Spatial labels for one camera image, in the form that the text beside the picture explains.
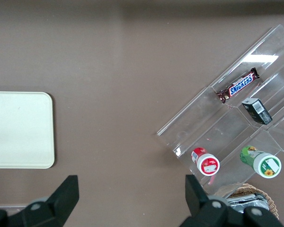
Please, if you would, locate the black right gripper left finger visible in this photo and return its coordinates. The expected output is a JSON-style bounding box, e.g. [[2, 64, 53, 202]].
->
[[0, 175, 80, 227]]

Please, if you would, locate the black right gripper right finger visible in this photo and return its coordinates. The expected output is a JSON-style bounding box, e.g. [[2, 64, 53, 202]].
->
[[179, 175, 284, 227]]

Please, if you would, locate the wicker basket with foil packets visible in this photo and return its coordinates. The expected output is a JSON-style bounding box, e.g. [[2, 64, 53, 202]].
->
[[214, 183, 280, 220]]

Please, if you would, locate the cream plastic tray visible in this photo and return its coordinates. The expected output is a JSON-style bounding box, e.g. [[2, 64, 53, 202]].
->
[[0, 91, 55, 169]]

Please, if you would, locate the red bottle with white cap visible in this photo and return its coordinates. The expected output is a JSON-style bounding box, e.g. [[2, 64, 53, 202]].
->
[[191, 147, 220, 176]]

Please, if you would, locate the silver foil packet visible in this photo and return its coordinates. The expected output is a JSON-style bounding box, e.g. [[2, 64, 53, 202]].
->
[[227, 192, 269, 211]]

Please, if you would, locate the green bottle with white cap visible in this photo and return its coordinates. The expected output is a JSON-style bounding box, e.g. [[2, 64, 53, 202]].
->
[[239, 145, 282, 178]]

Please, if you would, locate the clear acrylic display rack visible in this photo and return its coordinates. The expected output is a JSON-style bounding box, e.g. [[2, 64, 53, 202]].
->
[[156, 24, 284, 199]]

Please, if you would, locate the small black carton box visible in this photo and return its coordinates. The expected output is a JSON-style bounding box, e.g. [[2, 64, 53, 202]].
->
[[241, 98, 273, 125]]

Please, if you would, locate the Snickers chocolate bar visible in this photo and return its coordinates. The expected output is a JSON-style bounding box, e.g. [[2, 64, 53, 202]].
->
[[216, 67, 260, 104]]

